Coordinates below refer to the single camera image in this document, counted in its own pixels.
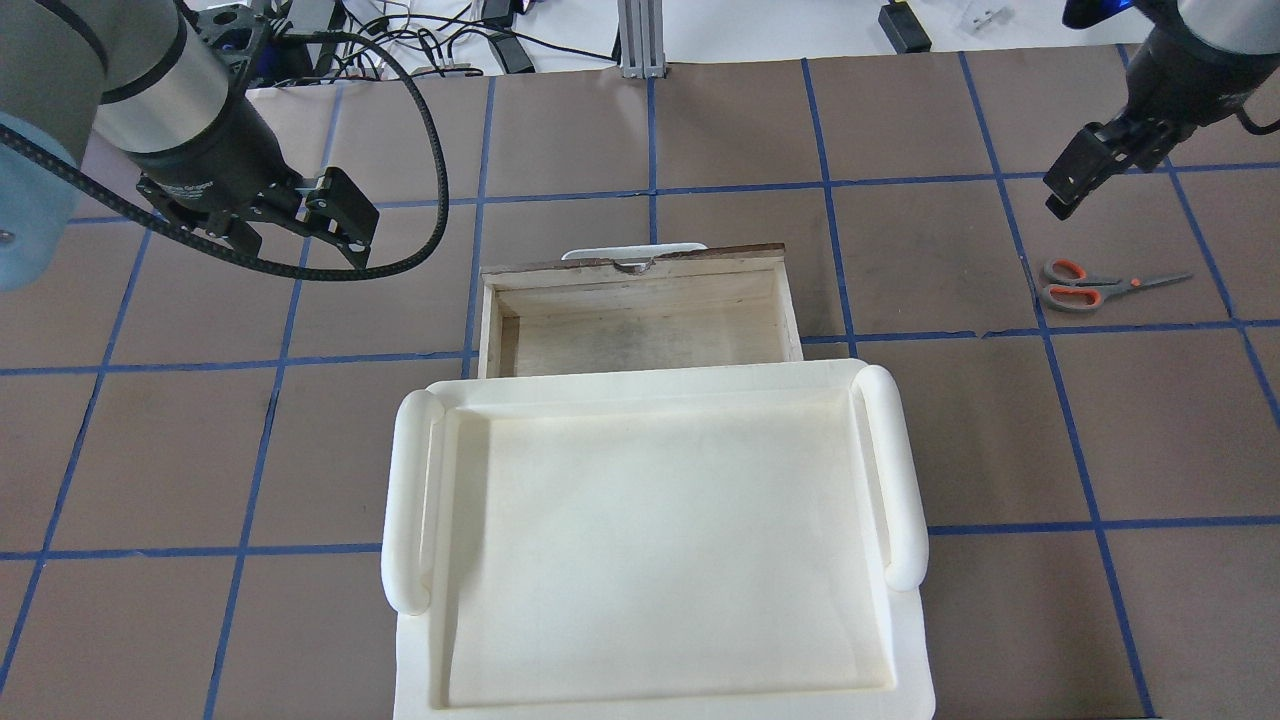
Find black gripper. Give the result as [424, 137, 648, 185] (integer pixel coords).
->
[134, 95, 380, 269]

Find orange grey scissors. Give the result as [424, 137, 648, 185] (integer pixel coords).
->
[1039, 258, 1194, 314]

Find wooden drawer with white handle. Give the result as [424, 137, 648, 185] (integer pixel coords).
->
[477, 243, 803, 378]

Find white plastic tray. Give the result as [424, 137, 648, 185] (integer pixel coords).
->
[381, 359, 936, 719]

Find black braided cable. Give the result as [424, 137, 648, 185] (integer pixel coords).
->
[0, 29, 451, 281]

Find aluminium frame post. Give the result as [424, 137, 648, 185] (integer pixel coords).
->
[617, 0, 668, 79]

